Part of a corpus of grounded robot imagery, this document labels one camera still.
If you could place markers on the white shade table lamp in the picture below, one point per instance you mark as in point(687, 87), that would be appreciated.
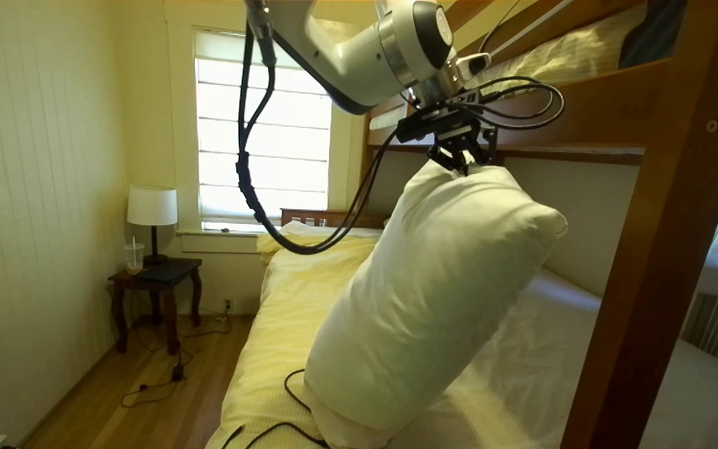
point(154, 212)

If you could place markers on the window with white blinds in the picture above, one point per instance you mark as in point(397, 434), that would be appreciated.
point(264, 140)

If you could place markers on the bunk mattress with cream bedding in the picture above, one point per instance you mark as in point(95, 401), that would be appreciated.
point(575, 46)

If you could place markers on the pale yellow bed blanket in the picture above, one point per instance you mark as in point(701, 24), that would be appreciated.
point(292, 333)

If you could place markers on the clear plastic cup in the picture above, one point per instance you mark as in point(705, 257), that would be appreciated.
point(133, 252)

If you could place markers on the dark blue bedding bundle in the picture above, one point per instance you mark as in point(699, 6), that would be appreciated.
point(654, 34)

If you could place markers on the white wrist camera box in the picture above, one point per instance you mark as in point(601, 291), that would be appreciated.
point(474, 64)

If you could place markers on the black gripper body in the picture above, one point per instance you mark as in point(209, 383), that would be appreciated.
point(448, 125)

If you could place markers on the large white pillow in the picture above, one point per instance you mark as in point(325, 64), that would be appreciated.
point(436, 308)

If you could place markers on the wooden bunk bed frame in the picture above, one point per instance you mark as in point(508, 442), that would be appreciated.
point(667, 250)

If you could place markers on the dark wooden nightstand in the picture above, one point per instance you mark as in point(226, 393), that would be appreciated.
point(155, 291)

